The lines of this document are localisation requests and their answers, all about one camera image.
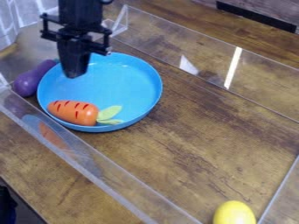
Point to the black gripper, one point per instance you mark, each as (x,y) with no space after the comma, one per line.
(78,32)

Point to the blue plastic plate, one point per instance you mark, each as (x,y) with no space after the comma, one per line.
(119,79)

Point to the orange toy carrot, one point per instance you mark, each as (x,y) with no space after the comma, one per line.
(83,113)

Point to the purple toy eggplant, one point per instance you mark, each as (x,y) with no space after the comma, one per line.
(27,81)

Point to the white curtain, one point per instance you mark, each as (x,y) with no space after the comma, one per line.
(19,13)

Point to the yellow toy lemon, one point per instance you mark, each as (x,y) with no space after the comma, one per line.
(234,212)

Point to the clear acrylic enclosure wall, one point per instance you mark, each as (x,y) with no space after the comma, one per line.
(218,141)

